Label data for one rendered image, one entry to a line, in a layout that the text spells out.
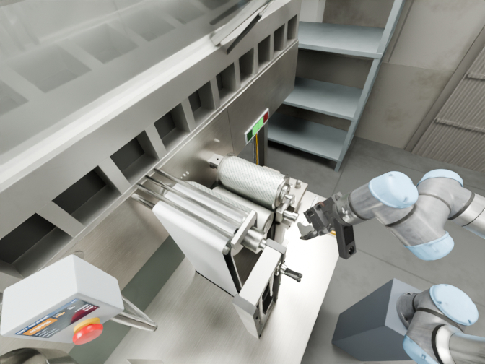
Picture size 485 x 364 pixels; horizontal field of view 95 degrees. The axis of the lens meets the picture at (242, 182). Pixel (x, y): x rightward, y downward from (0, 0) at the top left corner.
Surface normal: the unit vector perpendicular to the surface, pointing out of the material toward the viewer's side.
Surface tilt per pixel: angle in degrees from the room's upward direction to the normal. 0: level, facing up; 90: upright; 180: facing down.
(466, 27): 90
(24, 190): 90
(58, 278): 0
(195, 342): 0
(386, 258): 0
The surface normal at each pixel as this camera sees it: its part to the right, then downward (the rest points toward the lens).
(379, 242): -0.08, -0.63
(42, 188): 0.85, 0.36
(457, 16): -0.52, 0.69
